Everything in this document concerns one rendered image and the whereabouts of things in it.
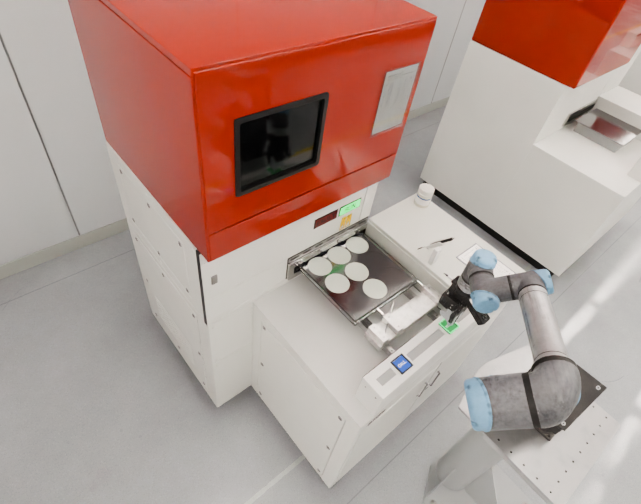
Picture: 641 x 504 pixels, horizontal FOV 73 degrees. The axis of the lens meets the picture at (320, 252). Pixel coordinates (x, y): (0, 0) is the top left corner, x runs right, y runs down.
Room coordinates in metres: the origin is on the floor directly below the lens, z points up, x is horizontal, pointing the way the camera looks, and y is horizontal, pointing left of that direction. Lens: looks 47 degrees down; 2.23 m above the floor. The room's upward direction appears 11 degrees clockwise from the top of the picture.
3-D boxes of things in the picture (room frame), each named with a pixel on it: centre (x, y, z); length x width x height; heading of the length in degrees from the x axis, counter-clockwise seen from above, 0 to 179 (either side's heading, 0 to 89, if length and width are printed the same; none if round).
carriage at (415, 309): (1.02, -0.37, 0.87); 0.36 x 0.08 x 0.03; 138
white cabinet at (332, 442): (1.14, -0.33, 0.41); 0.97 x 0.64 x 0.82; 138
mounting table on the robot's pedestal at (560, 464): (0.75, -0.86, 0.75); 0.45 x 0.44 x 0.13; 47
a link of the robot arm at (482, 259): (0.96, -0.50, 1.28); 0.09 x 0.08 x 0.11; 1
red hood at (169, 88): (1.36, 0.33, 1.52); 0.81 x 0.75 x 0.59; 138
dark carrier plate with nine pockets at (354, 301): (1.18, -0.16, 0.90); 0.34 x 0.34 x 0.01; 48
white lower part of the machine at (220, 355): (1.38, 0.35, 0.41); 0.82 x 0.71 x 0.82; 138
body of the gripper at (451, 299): (0.97, -0.50, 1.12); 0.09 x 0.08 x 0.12; 48
